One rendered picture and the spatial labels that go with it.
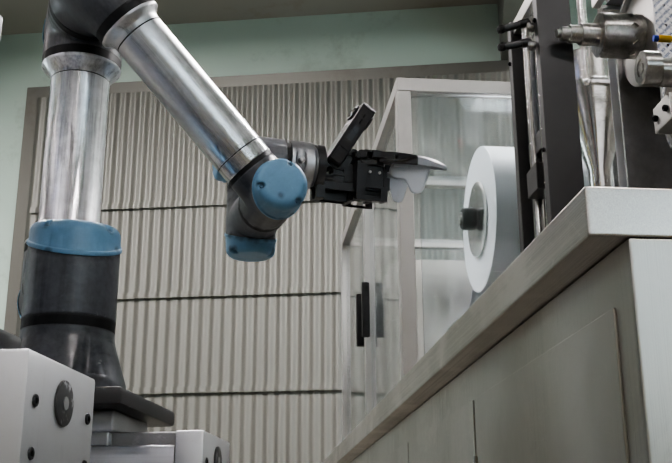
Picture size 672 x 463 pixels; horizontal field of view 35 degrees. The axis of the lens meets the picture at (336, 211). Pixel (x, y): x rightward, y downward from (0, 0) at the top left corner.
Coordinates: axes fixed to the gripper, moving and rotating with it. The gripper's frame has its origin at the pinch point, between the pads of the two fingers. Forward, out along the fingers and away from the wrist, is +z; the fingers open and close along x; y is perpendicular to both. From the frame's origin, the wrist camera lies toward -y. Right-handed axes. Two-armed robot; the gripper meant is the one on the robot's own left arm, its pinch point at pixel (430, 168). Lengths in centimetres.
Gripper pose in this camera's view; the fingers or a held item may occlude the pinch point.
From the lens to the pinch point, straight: 171.9
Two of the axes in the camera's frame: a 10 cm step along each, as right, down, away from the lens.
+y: -0.4, 9.8, -1.9
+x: 3.2, -1.7, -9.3
